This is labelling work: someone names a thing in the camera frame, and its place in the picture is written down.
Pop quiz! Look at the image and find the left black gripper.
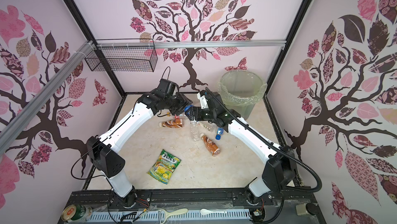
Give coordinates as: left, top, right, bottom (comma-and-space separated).
164, 92, 192, 115

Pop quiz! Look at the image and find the white slotted cable duct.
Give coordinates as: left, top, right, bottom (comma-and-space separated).
87, 209, 250, 224

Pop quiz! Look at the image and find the blue cap Fiji bottle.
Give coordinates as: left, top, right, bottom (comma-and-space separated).
216, 127, 224, 140

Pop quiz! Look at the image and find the large clear square bottle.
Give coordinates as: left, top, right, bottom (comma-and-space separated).
197, 121, 217, 132

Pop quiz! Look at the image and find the brown Nescafe coffee bottle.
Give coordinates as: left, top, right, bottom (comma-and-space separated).
159, 119, 184, 128

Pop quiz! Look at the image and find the clear ribbed water bottle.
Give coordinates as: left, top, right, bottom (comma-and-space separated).
190, 121, 201, 142

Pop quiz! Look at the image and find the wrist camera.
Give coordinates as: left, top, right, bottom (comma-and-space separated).
197, 91, 208, 109
157, 79, 179, 98

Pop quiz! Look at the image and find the cream plastic peeler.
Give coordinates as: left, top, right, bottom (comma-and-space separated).
158, 208, 189, 224

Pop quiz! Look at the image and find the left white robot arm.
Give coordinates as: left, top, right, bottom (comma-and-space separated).
87, 92, 192, 198

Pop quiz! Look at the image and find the red label clear bottle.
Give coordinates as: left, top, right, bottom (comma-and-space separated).
174, 115, 183, 122

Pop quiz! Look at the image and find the green drink can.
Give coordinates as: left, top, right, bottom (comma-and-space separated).
61, 204, 93, 223

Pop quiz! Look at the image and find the Fox's candy bag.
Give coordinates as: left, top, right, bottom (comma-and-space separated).
147, 150, 181, 185

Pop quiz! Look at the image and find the black corrugated cable conduit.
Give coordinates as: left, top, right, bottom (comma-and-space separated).
205, 87, 323, 193

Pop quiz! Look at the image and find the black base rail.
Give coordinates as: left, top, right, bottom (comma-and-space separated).
66, 188, 316, 211

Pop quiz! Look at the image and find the brown tea bottle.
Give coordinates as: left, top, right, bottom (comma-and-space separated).
200, 133, 221, 156

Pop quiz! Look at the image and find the black wire wall basket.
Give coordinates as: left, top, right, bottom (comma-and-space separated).
85, 38, 158, 73

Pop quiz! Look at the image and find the white plastic spoon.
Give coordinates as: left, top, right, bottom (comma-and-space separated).
200, 208, 227, 216

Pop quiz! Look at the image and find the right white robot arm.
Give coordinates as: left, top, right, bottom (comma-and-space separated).
185, 103, 297, 198

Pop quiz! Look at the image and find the Pocari Sweat bottle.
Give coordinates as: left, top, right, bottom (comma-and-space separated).
184, 105, 193, 112

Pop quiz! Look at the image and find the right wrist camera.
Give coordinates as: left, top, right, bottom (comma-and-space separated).
197, 91, 208, 109

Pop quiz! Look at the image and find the green lined trash bin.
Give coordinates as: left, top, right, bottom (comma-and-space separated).
218, 70, 267, 119

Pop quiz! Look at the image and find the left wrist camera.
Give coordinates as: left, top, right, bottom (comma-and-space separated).
157, 79, 179, 98

